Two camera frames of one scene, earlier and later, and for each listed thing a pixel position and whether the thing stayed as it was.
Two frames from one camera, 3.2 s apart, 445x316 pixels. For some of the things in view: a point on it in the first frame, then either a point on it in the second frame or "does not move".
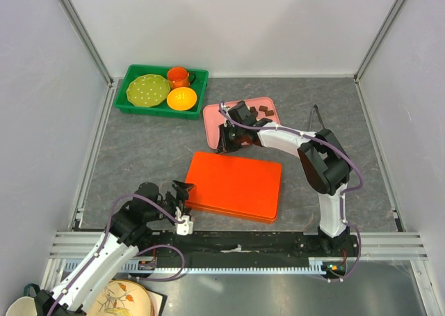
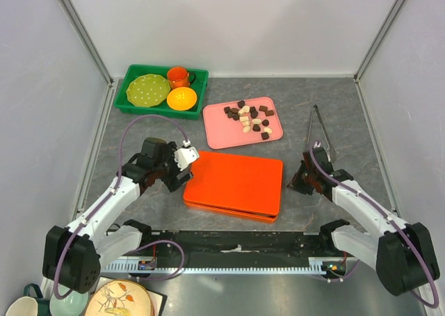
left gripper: (182, 190) -> (172, 182)
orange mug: (179, 77) does not move
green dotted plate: (148, 90) does not move
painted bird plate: (122, 297) does not move
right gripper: (224, 146) -> (295, 183)
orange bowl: (182, 99) does not move
